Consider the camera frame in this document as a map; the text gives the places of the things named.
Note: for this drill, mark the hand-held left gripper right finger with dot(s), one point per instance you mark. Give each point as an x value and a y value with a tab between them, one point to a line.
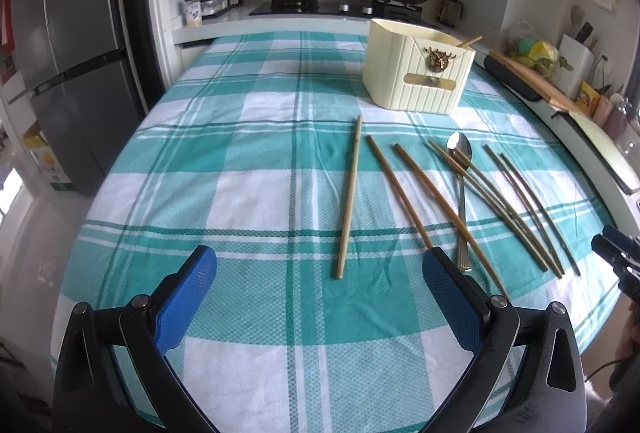
452	303

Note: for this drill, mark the pink cup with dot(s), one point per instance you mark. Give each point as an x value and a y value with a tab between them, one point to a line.
603	110

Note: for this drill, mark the silver metal spoon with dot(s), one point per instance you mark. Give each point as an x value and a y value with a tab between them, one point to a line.
459	145

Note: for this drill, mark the row of wooden chopsticks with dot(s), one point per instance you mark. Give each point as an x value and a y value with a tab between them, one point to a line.
350	193

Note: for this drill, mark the plastic bag with yellow sponges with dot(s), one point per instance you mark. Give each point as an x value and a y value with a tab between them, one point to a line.
535	53

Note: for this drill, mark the rack of clear spice jars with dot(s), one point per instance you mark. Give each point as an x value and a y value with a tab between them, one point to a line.
215	5

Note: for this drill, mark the grey refrigerator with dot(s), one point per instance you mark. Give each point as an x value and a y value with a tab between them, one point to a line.
75	38

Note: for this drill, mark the black gas stove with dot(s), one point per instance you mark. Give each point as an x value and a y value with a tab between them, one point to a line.
325	9

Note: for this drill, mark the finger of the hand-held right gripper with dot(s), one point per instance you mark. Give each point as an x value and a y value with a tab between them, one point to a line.
602	247
622	243

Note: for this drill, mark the wooden cutting board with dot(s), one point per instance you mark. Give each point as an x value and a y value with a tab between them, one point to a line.
540	80

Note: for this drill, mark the white knife holder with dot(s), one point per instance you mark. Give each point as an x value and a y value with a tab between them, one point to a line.
575	63

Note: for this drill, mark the single bamboo chopstick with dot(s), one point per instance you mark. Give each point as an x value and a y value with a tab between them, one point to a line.
470	42

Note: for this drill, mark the cream flat board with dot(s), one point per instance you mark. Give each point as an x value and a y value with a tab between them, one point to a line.
605	148

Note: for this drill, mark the yellow cardboard box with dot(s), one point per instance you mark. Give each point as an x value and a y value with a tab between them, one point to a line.
47	163

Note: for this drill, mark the cream ribbed utensil holder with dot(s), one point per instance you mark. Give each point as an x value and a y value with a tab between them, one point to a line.
400	63

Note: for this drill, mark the yellow snack packet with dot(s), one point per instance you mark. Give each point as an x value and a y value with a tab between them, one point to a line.
587	98

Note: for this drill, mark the teal plaid tablecloth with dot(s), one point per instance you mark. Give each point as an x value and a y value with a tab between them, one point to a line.
250	213

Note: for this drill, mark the white-labelled spice jar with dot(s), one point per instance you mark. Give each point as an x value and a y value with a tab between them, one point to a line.
193	10

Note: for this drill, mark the black flat tray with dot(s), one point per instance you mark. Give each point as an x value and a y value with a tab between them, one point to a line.
510	80

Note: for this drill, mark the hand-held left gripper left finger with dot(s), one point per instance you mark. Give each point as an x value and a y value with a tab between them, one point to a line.
187	298

